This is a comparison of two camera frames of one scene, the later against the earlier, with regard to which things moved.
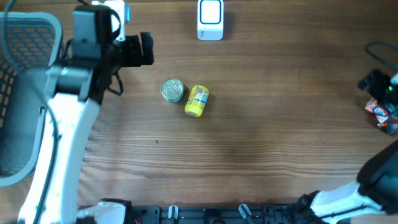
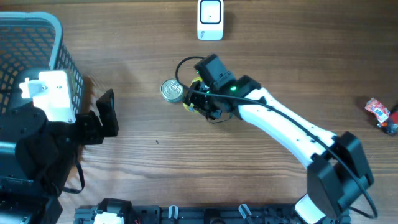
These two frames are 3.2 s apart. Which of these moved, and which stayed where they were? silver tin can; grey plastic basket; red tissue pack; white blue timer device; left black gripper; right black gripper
Moved: left black gripper; right black gripper
Stayed: grey plastic basket; red tissue pack; silver tin can; white blue timer device
